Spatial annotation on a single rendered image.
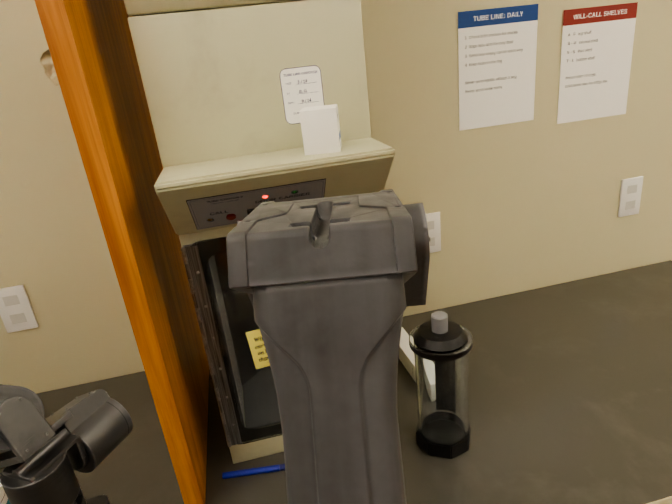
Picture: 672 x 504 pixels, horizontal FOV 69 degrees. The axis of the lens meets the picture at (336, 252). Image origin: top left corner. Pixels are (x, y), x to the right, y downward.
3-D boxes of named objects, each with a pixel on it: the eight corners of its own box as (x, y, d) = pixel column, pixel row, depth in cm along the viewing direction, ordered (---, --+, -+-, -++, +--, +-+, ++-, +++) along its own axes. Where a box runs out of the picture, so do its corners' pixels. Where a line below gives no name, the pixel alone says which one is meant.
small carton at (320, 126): (308, 149, 73) (302, 107, 71) (341, 145, 73) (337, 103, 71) (304, 155, 69) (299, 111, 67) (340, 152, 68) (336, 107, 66)
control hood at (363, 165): (176, 231, 76) (160, 167, 72) (377, 197, 81) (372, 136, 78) (169, 257, 65) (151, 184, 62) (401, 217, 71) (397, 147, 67)
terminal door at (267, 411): (232, 443, 91) (185, 243, 77) (389, 407, 96) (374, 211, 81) (232, 447, 91) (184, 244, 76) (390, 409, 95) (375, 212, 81)
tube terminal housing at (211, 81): (229, 386, 116) (149, 30, 88) (361, 357, 122) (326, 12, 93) (232, 464, 93) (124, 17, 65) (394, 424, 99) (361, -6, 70)
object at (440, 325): (417, 332, 92) (415, 300, 89) (468, 335, 89) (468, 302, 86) (410, 360, 83) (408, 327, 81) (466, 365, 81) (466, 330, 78)
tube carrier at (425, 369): (419, 411, 100) (414, 318, 92) (474, 418, 96) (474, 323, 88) (409, 450, 90) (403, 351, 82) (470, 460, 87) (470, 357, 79)
